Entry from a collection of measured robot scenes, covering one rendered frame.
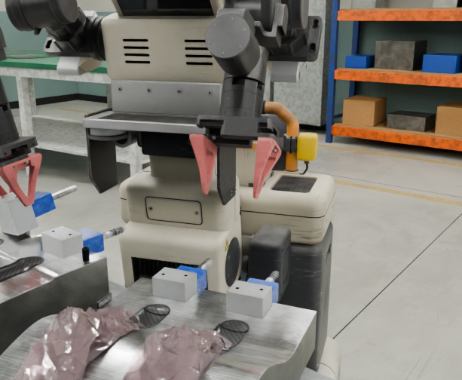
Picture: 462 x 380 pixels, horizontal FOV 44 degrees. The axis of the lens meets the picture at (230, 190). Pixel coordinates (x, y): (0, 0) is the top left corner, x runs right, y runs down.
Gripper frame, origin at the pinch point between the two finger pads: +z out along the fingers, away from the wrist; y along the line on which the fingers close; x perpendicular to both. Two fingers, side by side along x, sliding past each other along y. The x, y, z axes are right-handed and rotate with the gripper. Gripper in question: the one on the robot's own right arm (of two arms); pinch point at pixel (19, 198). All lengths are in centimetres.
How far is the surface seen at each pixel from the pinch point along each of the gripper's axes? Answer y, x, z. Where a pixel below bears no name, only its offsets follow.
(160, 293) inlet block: 26.3, 2.1, 12.6
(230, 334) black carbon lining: 38.6, 1.3, 15.2
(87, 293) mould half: 16.5, -2.9, 11.8
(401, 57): -152, 467, 54
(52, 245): 10.7, -2.6, 5.3
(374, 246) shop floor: -63, 218, 119
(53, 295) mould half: 16.8, -7.7, 9.4
